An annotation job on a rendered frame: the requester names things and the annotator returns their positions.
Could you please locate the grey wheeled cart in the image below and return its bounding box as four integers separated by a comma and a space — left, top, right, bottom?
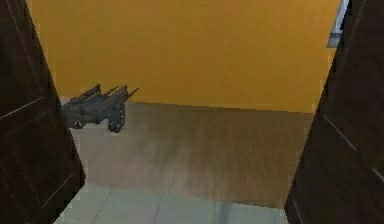
61, 83, 140, 134

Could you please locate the dark brown wooden door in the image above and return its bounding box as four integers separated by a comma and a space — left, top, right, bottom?
0, 0, 87, 224
284, 0, 384, 224

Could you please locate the white framed window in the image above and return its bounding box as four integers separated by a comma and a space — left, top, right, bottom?
326, 0, 350, 49

